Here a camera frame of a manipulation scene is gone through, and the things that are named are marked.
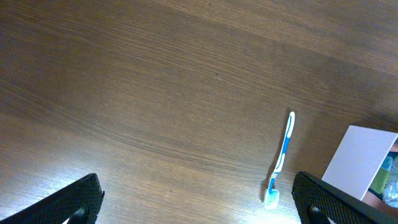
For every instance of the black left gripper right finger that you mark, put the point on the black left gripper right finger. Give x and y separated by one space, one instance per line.
319 202

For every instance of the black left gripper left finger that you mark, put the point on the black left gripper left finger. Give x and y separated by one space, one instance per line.
79 202

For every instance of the blue white toothbrush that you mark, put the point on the blue white toothbrush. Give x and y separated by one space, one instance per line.
271 195

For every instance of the white cardboard box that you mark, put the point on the white cardboard box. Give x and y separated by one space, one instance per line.
356 162

